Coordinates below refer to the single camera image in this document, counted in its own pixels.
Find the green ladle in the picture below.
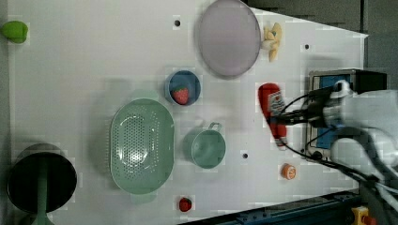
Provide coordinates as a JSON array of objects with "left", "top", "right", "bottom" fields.
[{"left": 24, "top": 158, "right": 54, "bottom": 225}]

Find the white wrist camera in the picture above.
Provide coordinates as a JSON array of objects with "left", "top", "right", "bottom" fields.
[{"left": 330, "top": 80, "right": 354, "bottom": 98}]

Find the lilac round plate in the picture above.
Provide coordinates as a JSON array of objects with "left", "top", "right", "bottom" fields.
[{"left": 197, "top": 0, "right": 262, "bottom": 76}]

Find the green oval strainer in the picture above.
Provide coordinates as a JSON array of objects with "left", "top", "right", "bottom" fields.
[{"left": 110, "top": 89, "right": 175, "bottom": 196}]

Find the yellow red emergency button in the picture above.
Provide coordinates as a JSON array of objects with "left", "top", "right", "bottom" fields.
[{"left": 351, "top": 206, "right": 377, "bottom": 225}]

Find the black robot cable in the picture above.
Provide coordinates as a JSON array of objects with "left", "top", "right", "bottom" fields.
[{"left": 278, "top": 93, "right": 386, "bottom": 188}]

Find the small blue bowl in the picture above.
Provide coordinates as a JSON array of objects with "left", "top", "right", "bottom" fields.
[{"left": 164, "top": 70, "right": 201, "bottom": 106}]

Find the black round pot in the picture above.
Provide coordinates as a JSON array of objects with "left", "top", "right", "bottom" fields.
[{"left": 7, "top": 143, "right": 77, "bottom": 214}]

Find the orange slice toy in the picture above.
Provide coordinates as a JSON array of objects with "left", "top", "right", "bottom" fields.
[{"left": 281, "top": 164, "right": 297, "bottom": 180}]

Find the red ketchup bottle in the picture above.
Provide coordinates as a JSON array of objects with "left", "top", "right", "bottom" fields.
[{"left": 257, "top": 82, "right": 287, "bottom": 150}]

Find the green cup with handle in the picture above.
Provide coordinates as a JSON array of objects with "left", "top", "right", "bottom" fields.
[{"left": 182, "top": 122, "right": 226, "bottom": 169}]

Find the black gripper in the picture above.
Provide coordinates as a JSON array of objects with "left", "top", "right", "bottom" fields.
[{"left": 267, "top": 86, "right": 332, "bottom": 128}]

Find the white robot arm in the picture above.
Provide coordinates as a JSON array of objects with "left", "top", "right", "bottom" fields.
[{"left": 257, "top": 82, "right": 397, "bottom": 225}]

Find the green pepper toy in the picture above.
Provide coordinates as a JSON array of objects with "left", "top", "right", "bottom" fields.
[{"left": 1, "top": 21, "right": 28, "bottom": 44}]

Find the strawberry toy in bowl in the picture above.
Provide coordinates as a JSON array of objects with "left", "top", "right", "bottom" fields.
[{"left": 171, "top": 87, "right": 189, "bottom": 105}]

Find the silver black toaster oven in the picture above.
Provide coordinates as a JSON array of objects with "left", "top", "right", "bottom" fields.
[{"left": 304, "top": 68, "right": 388, "bottom": 160}]

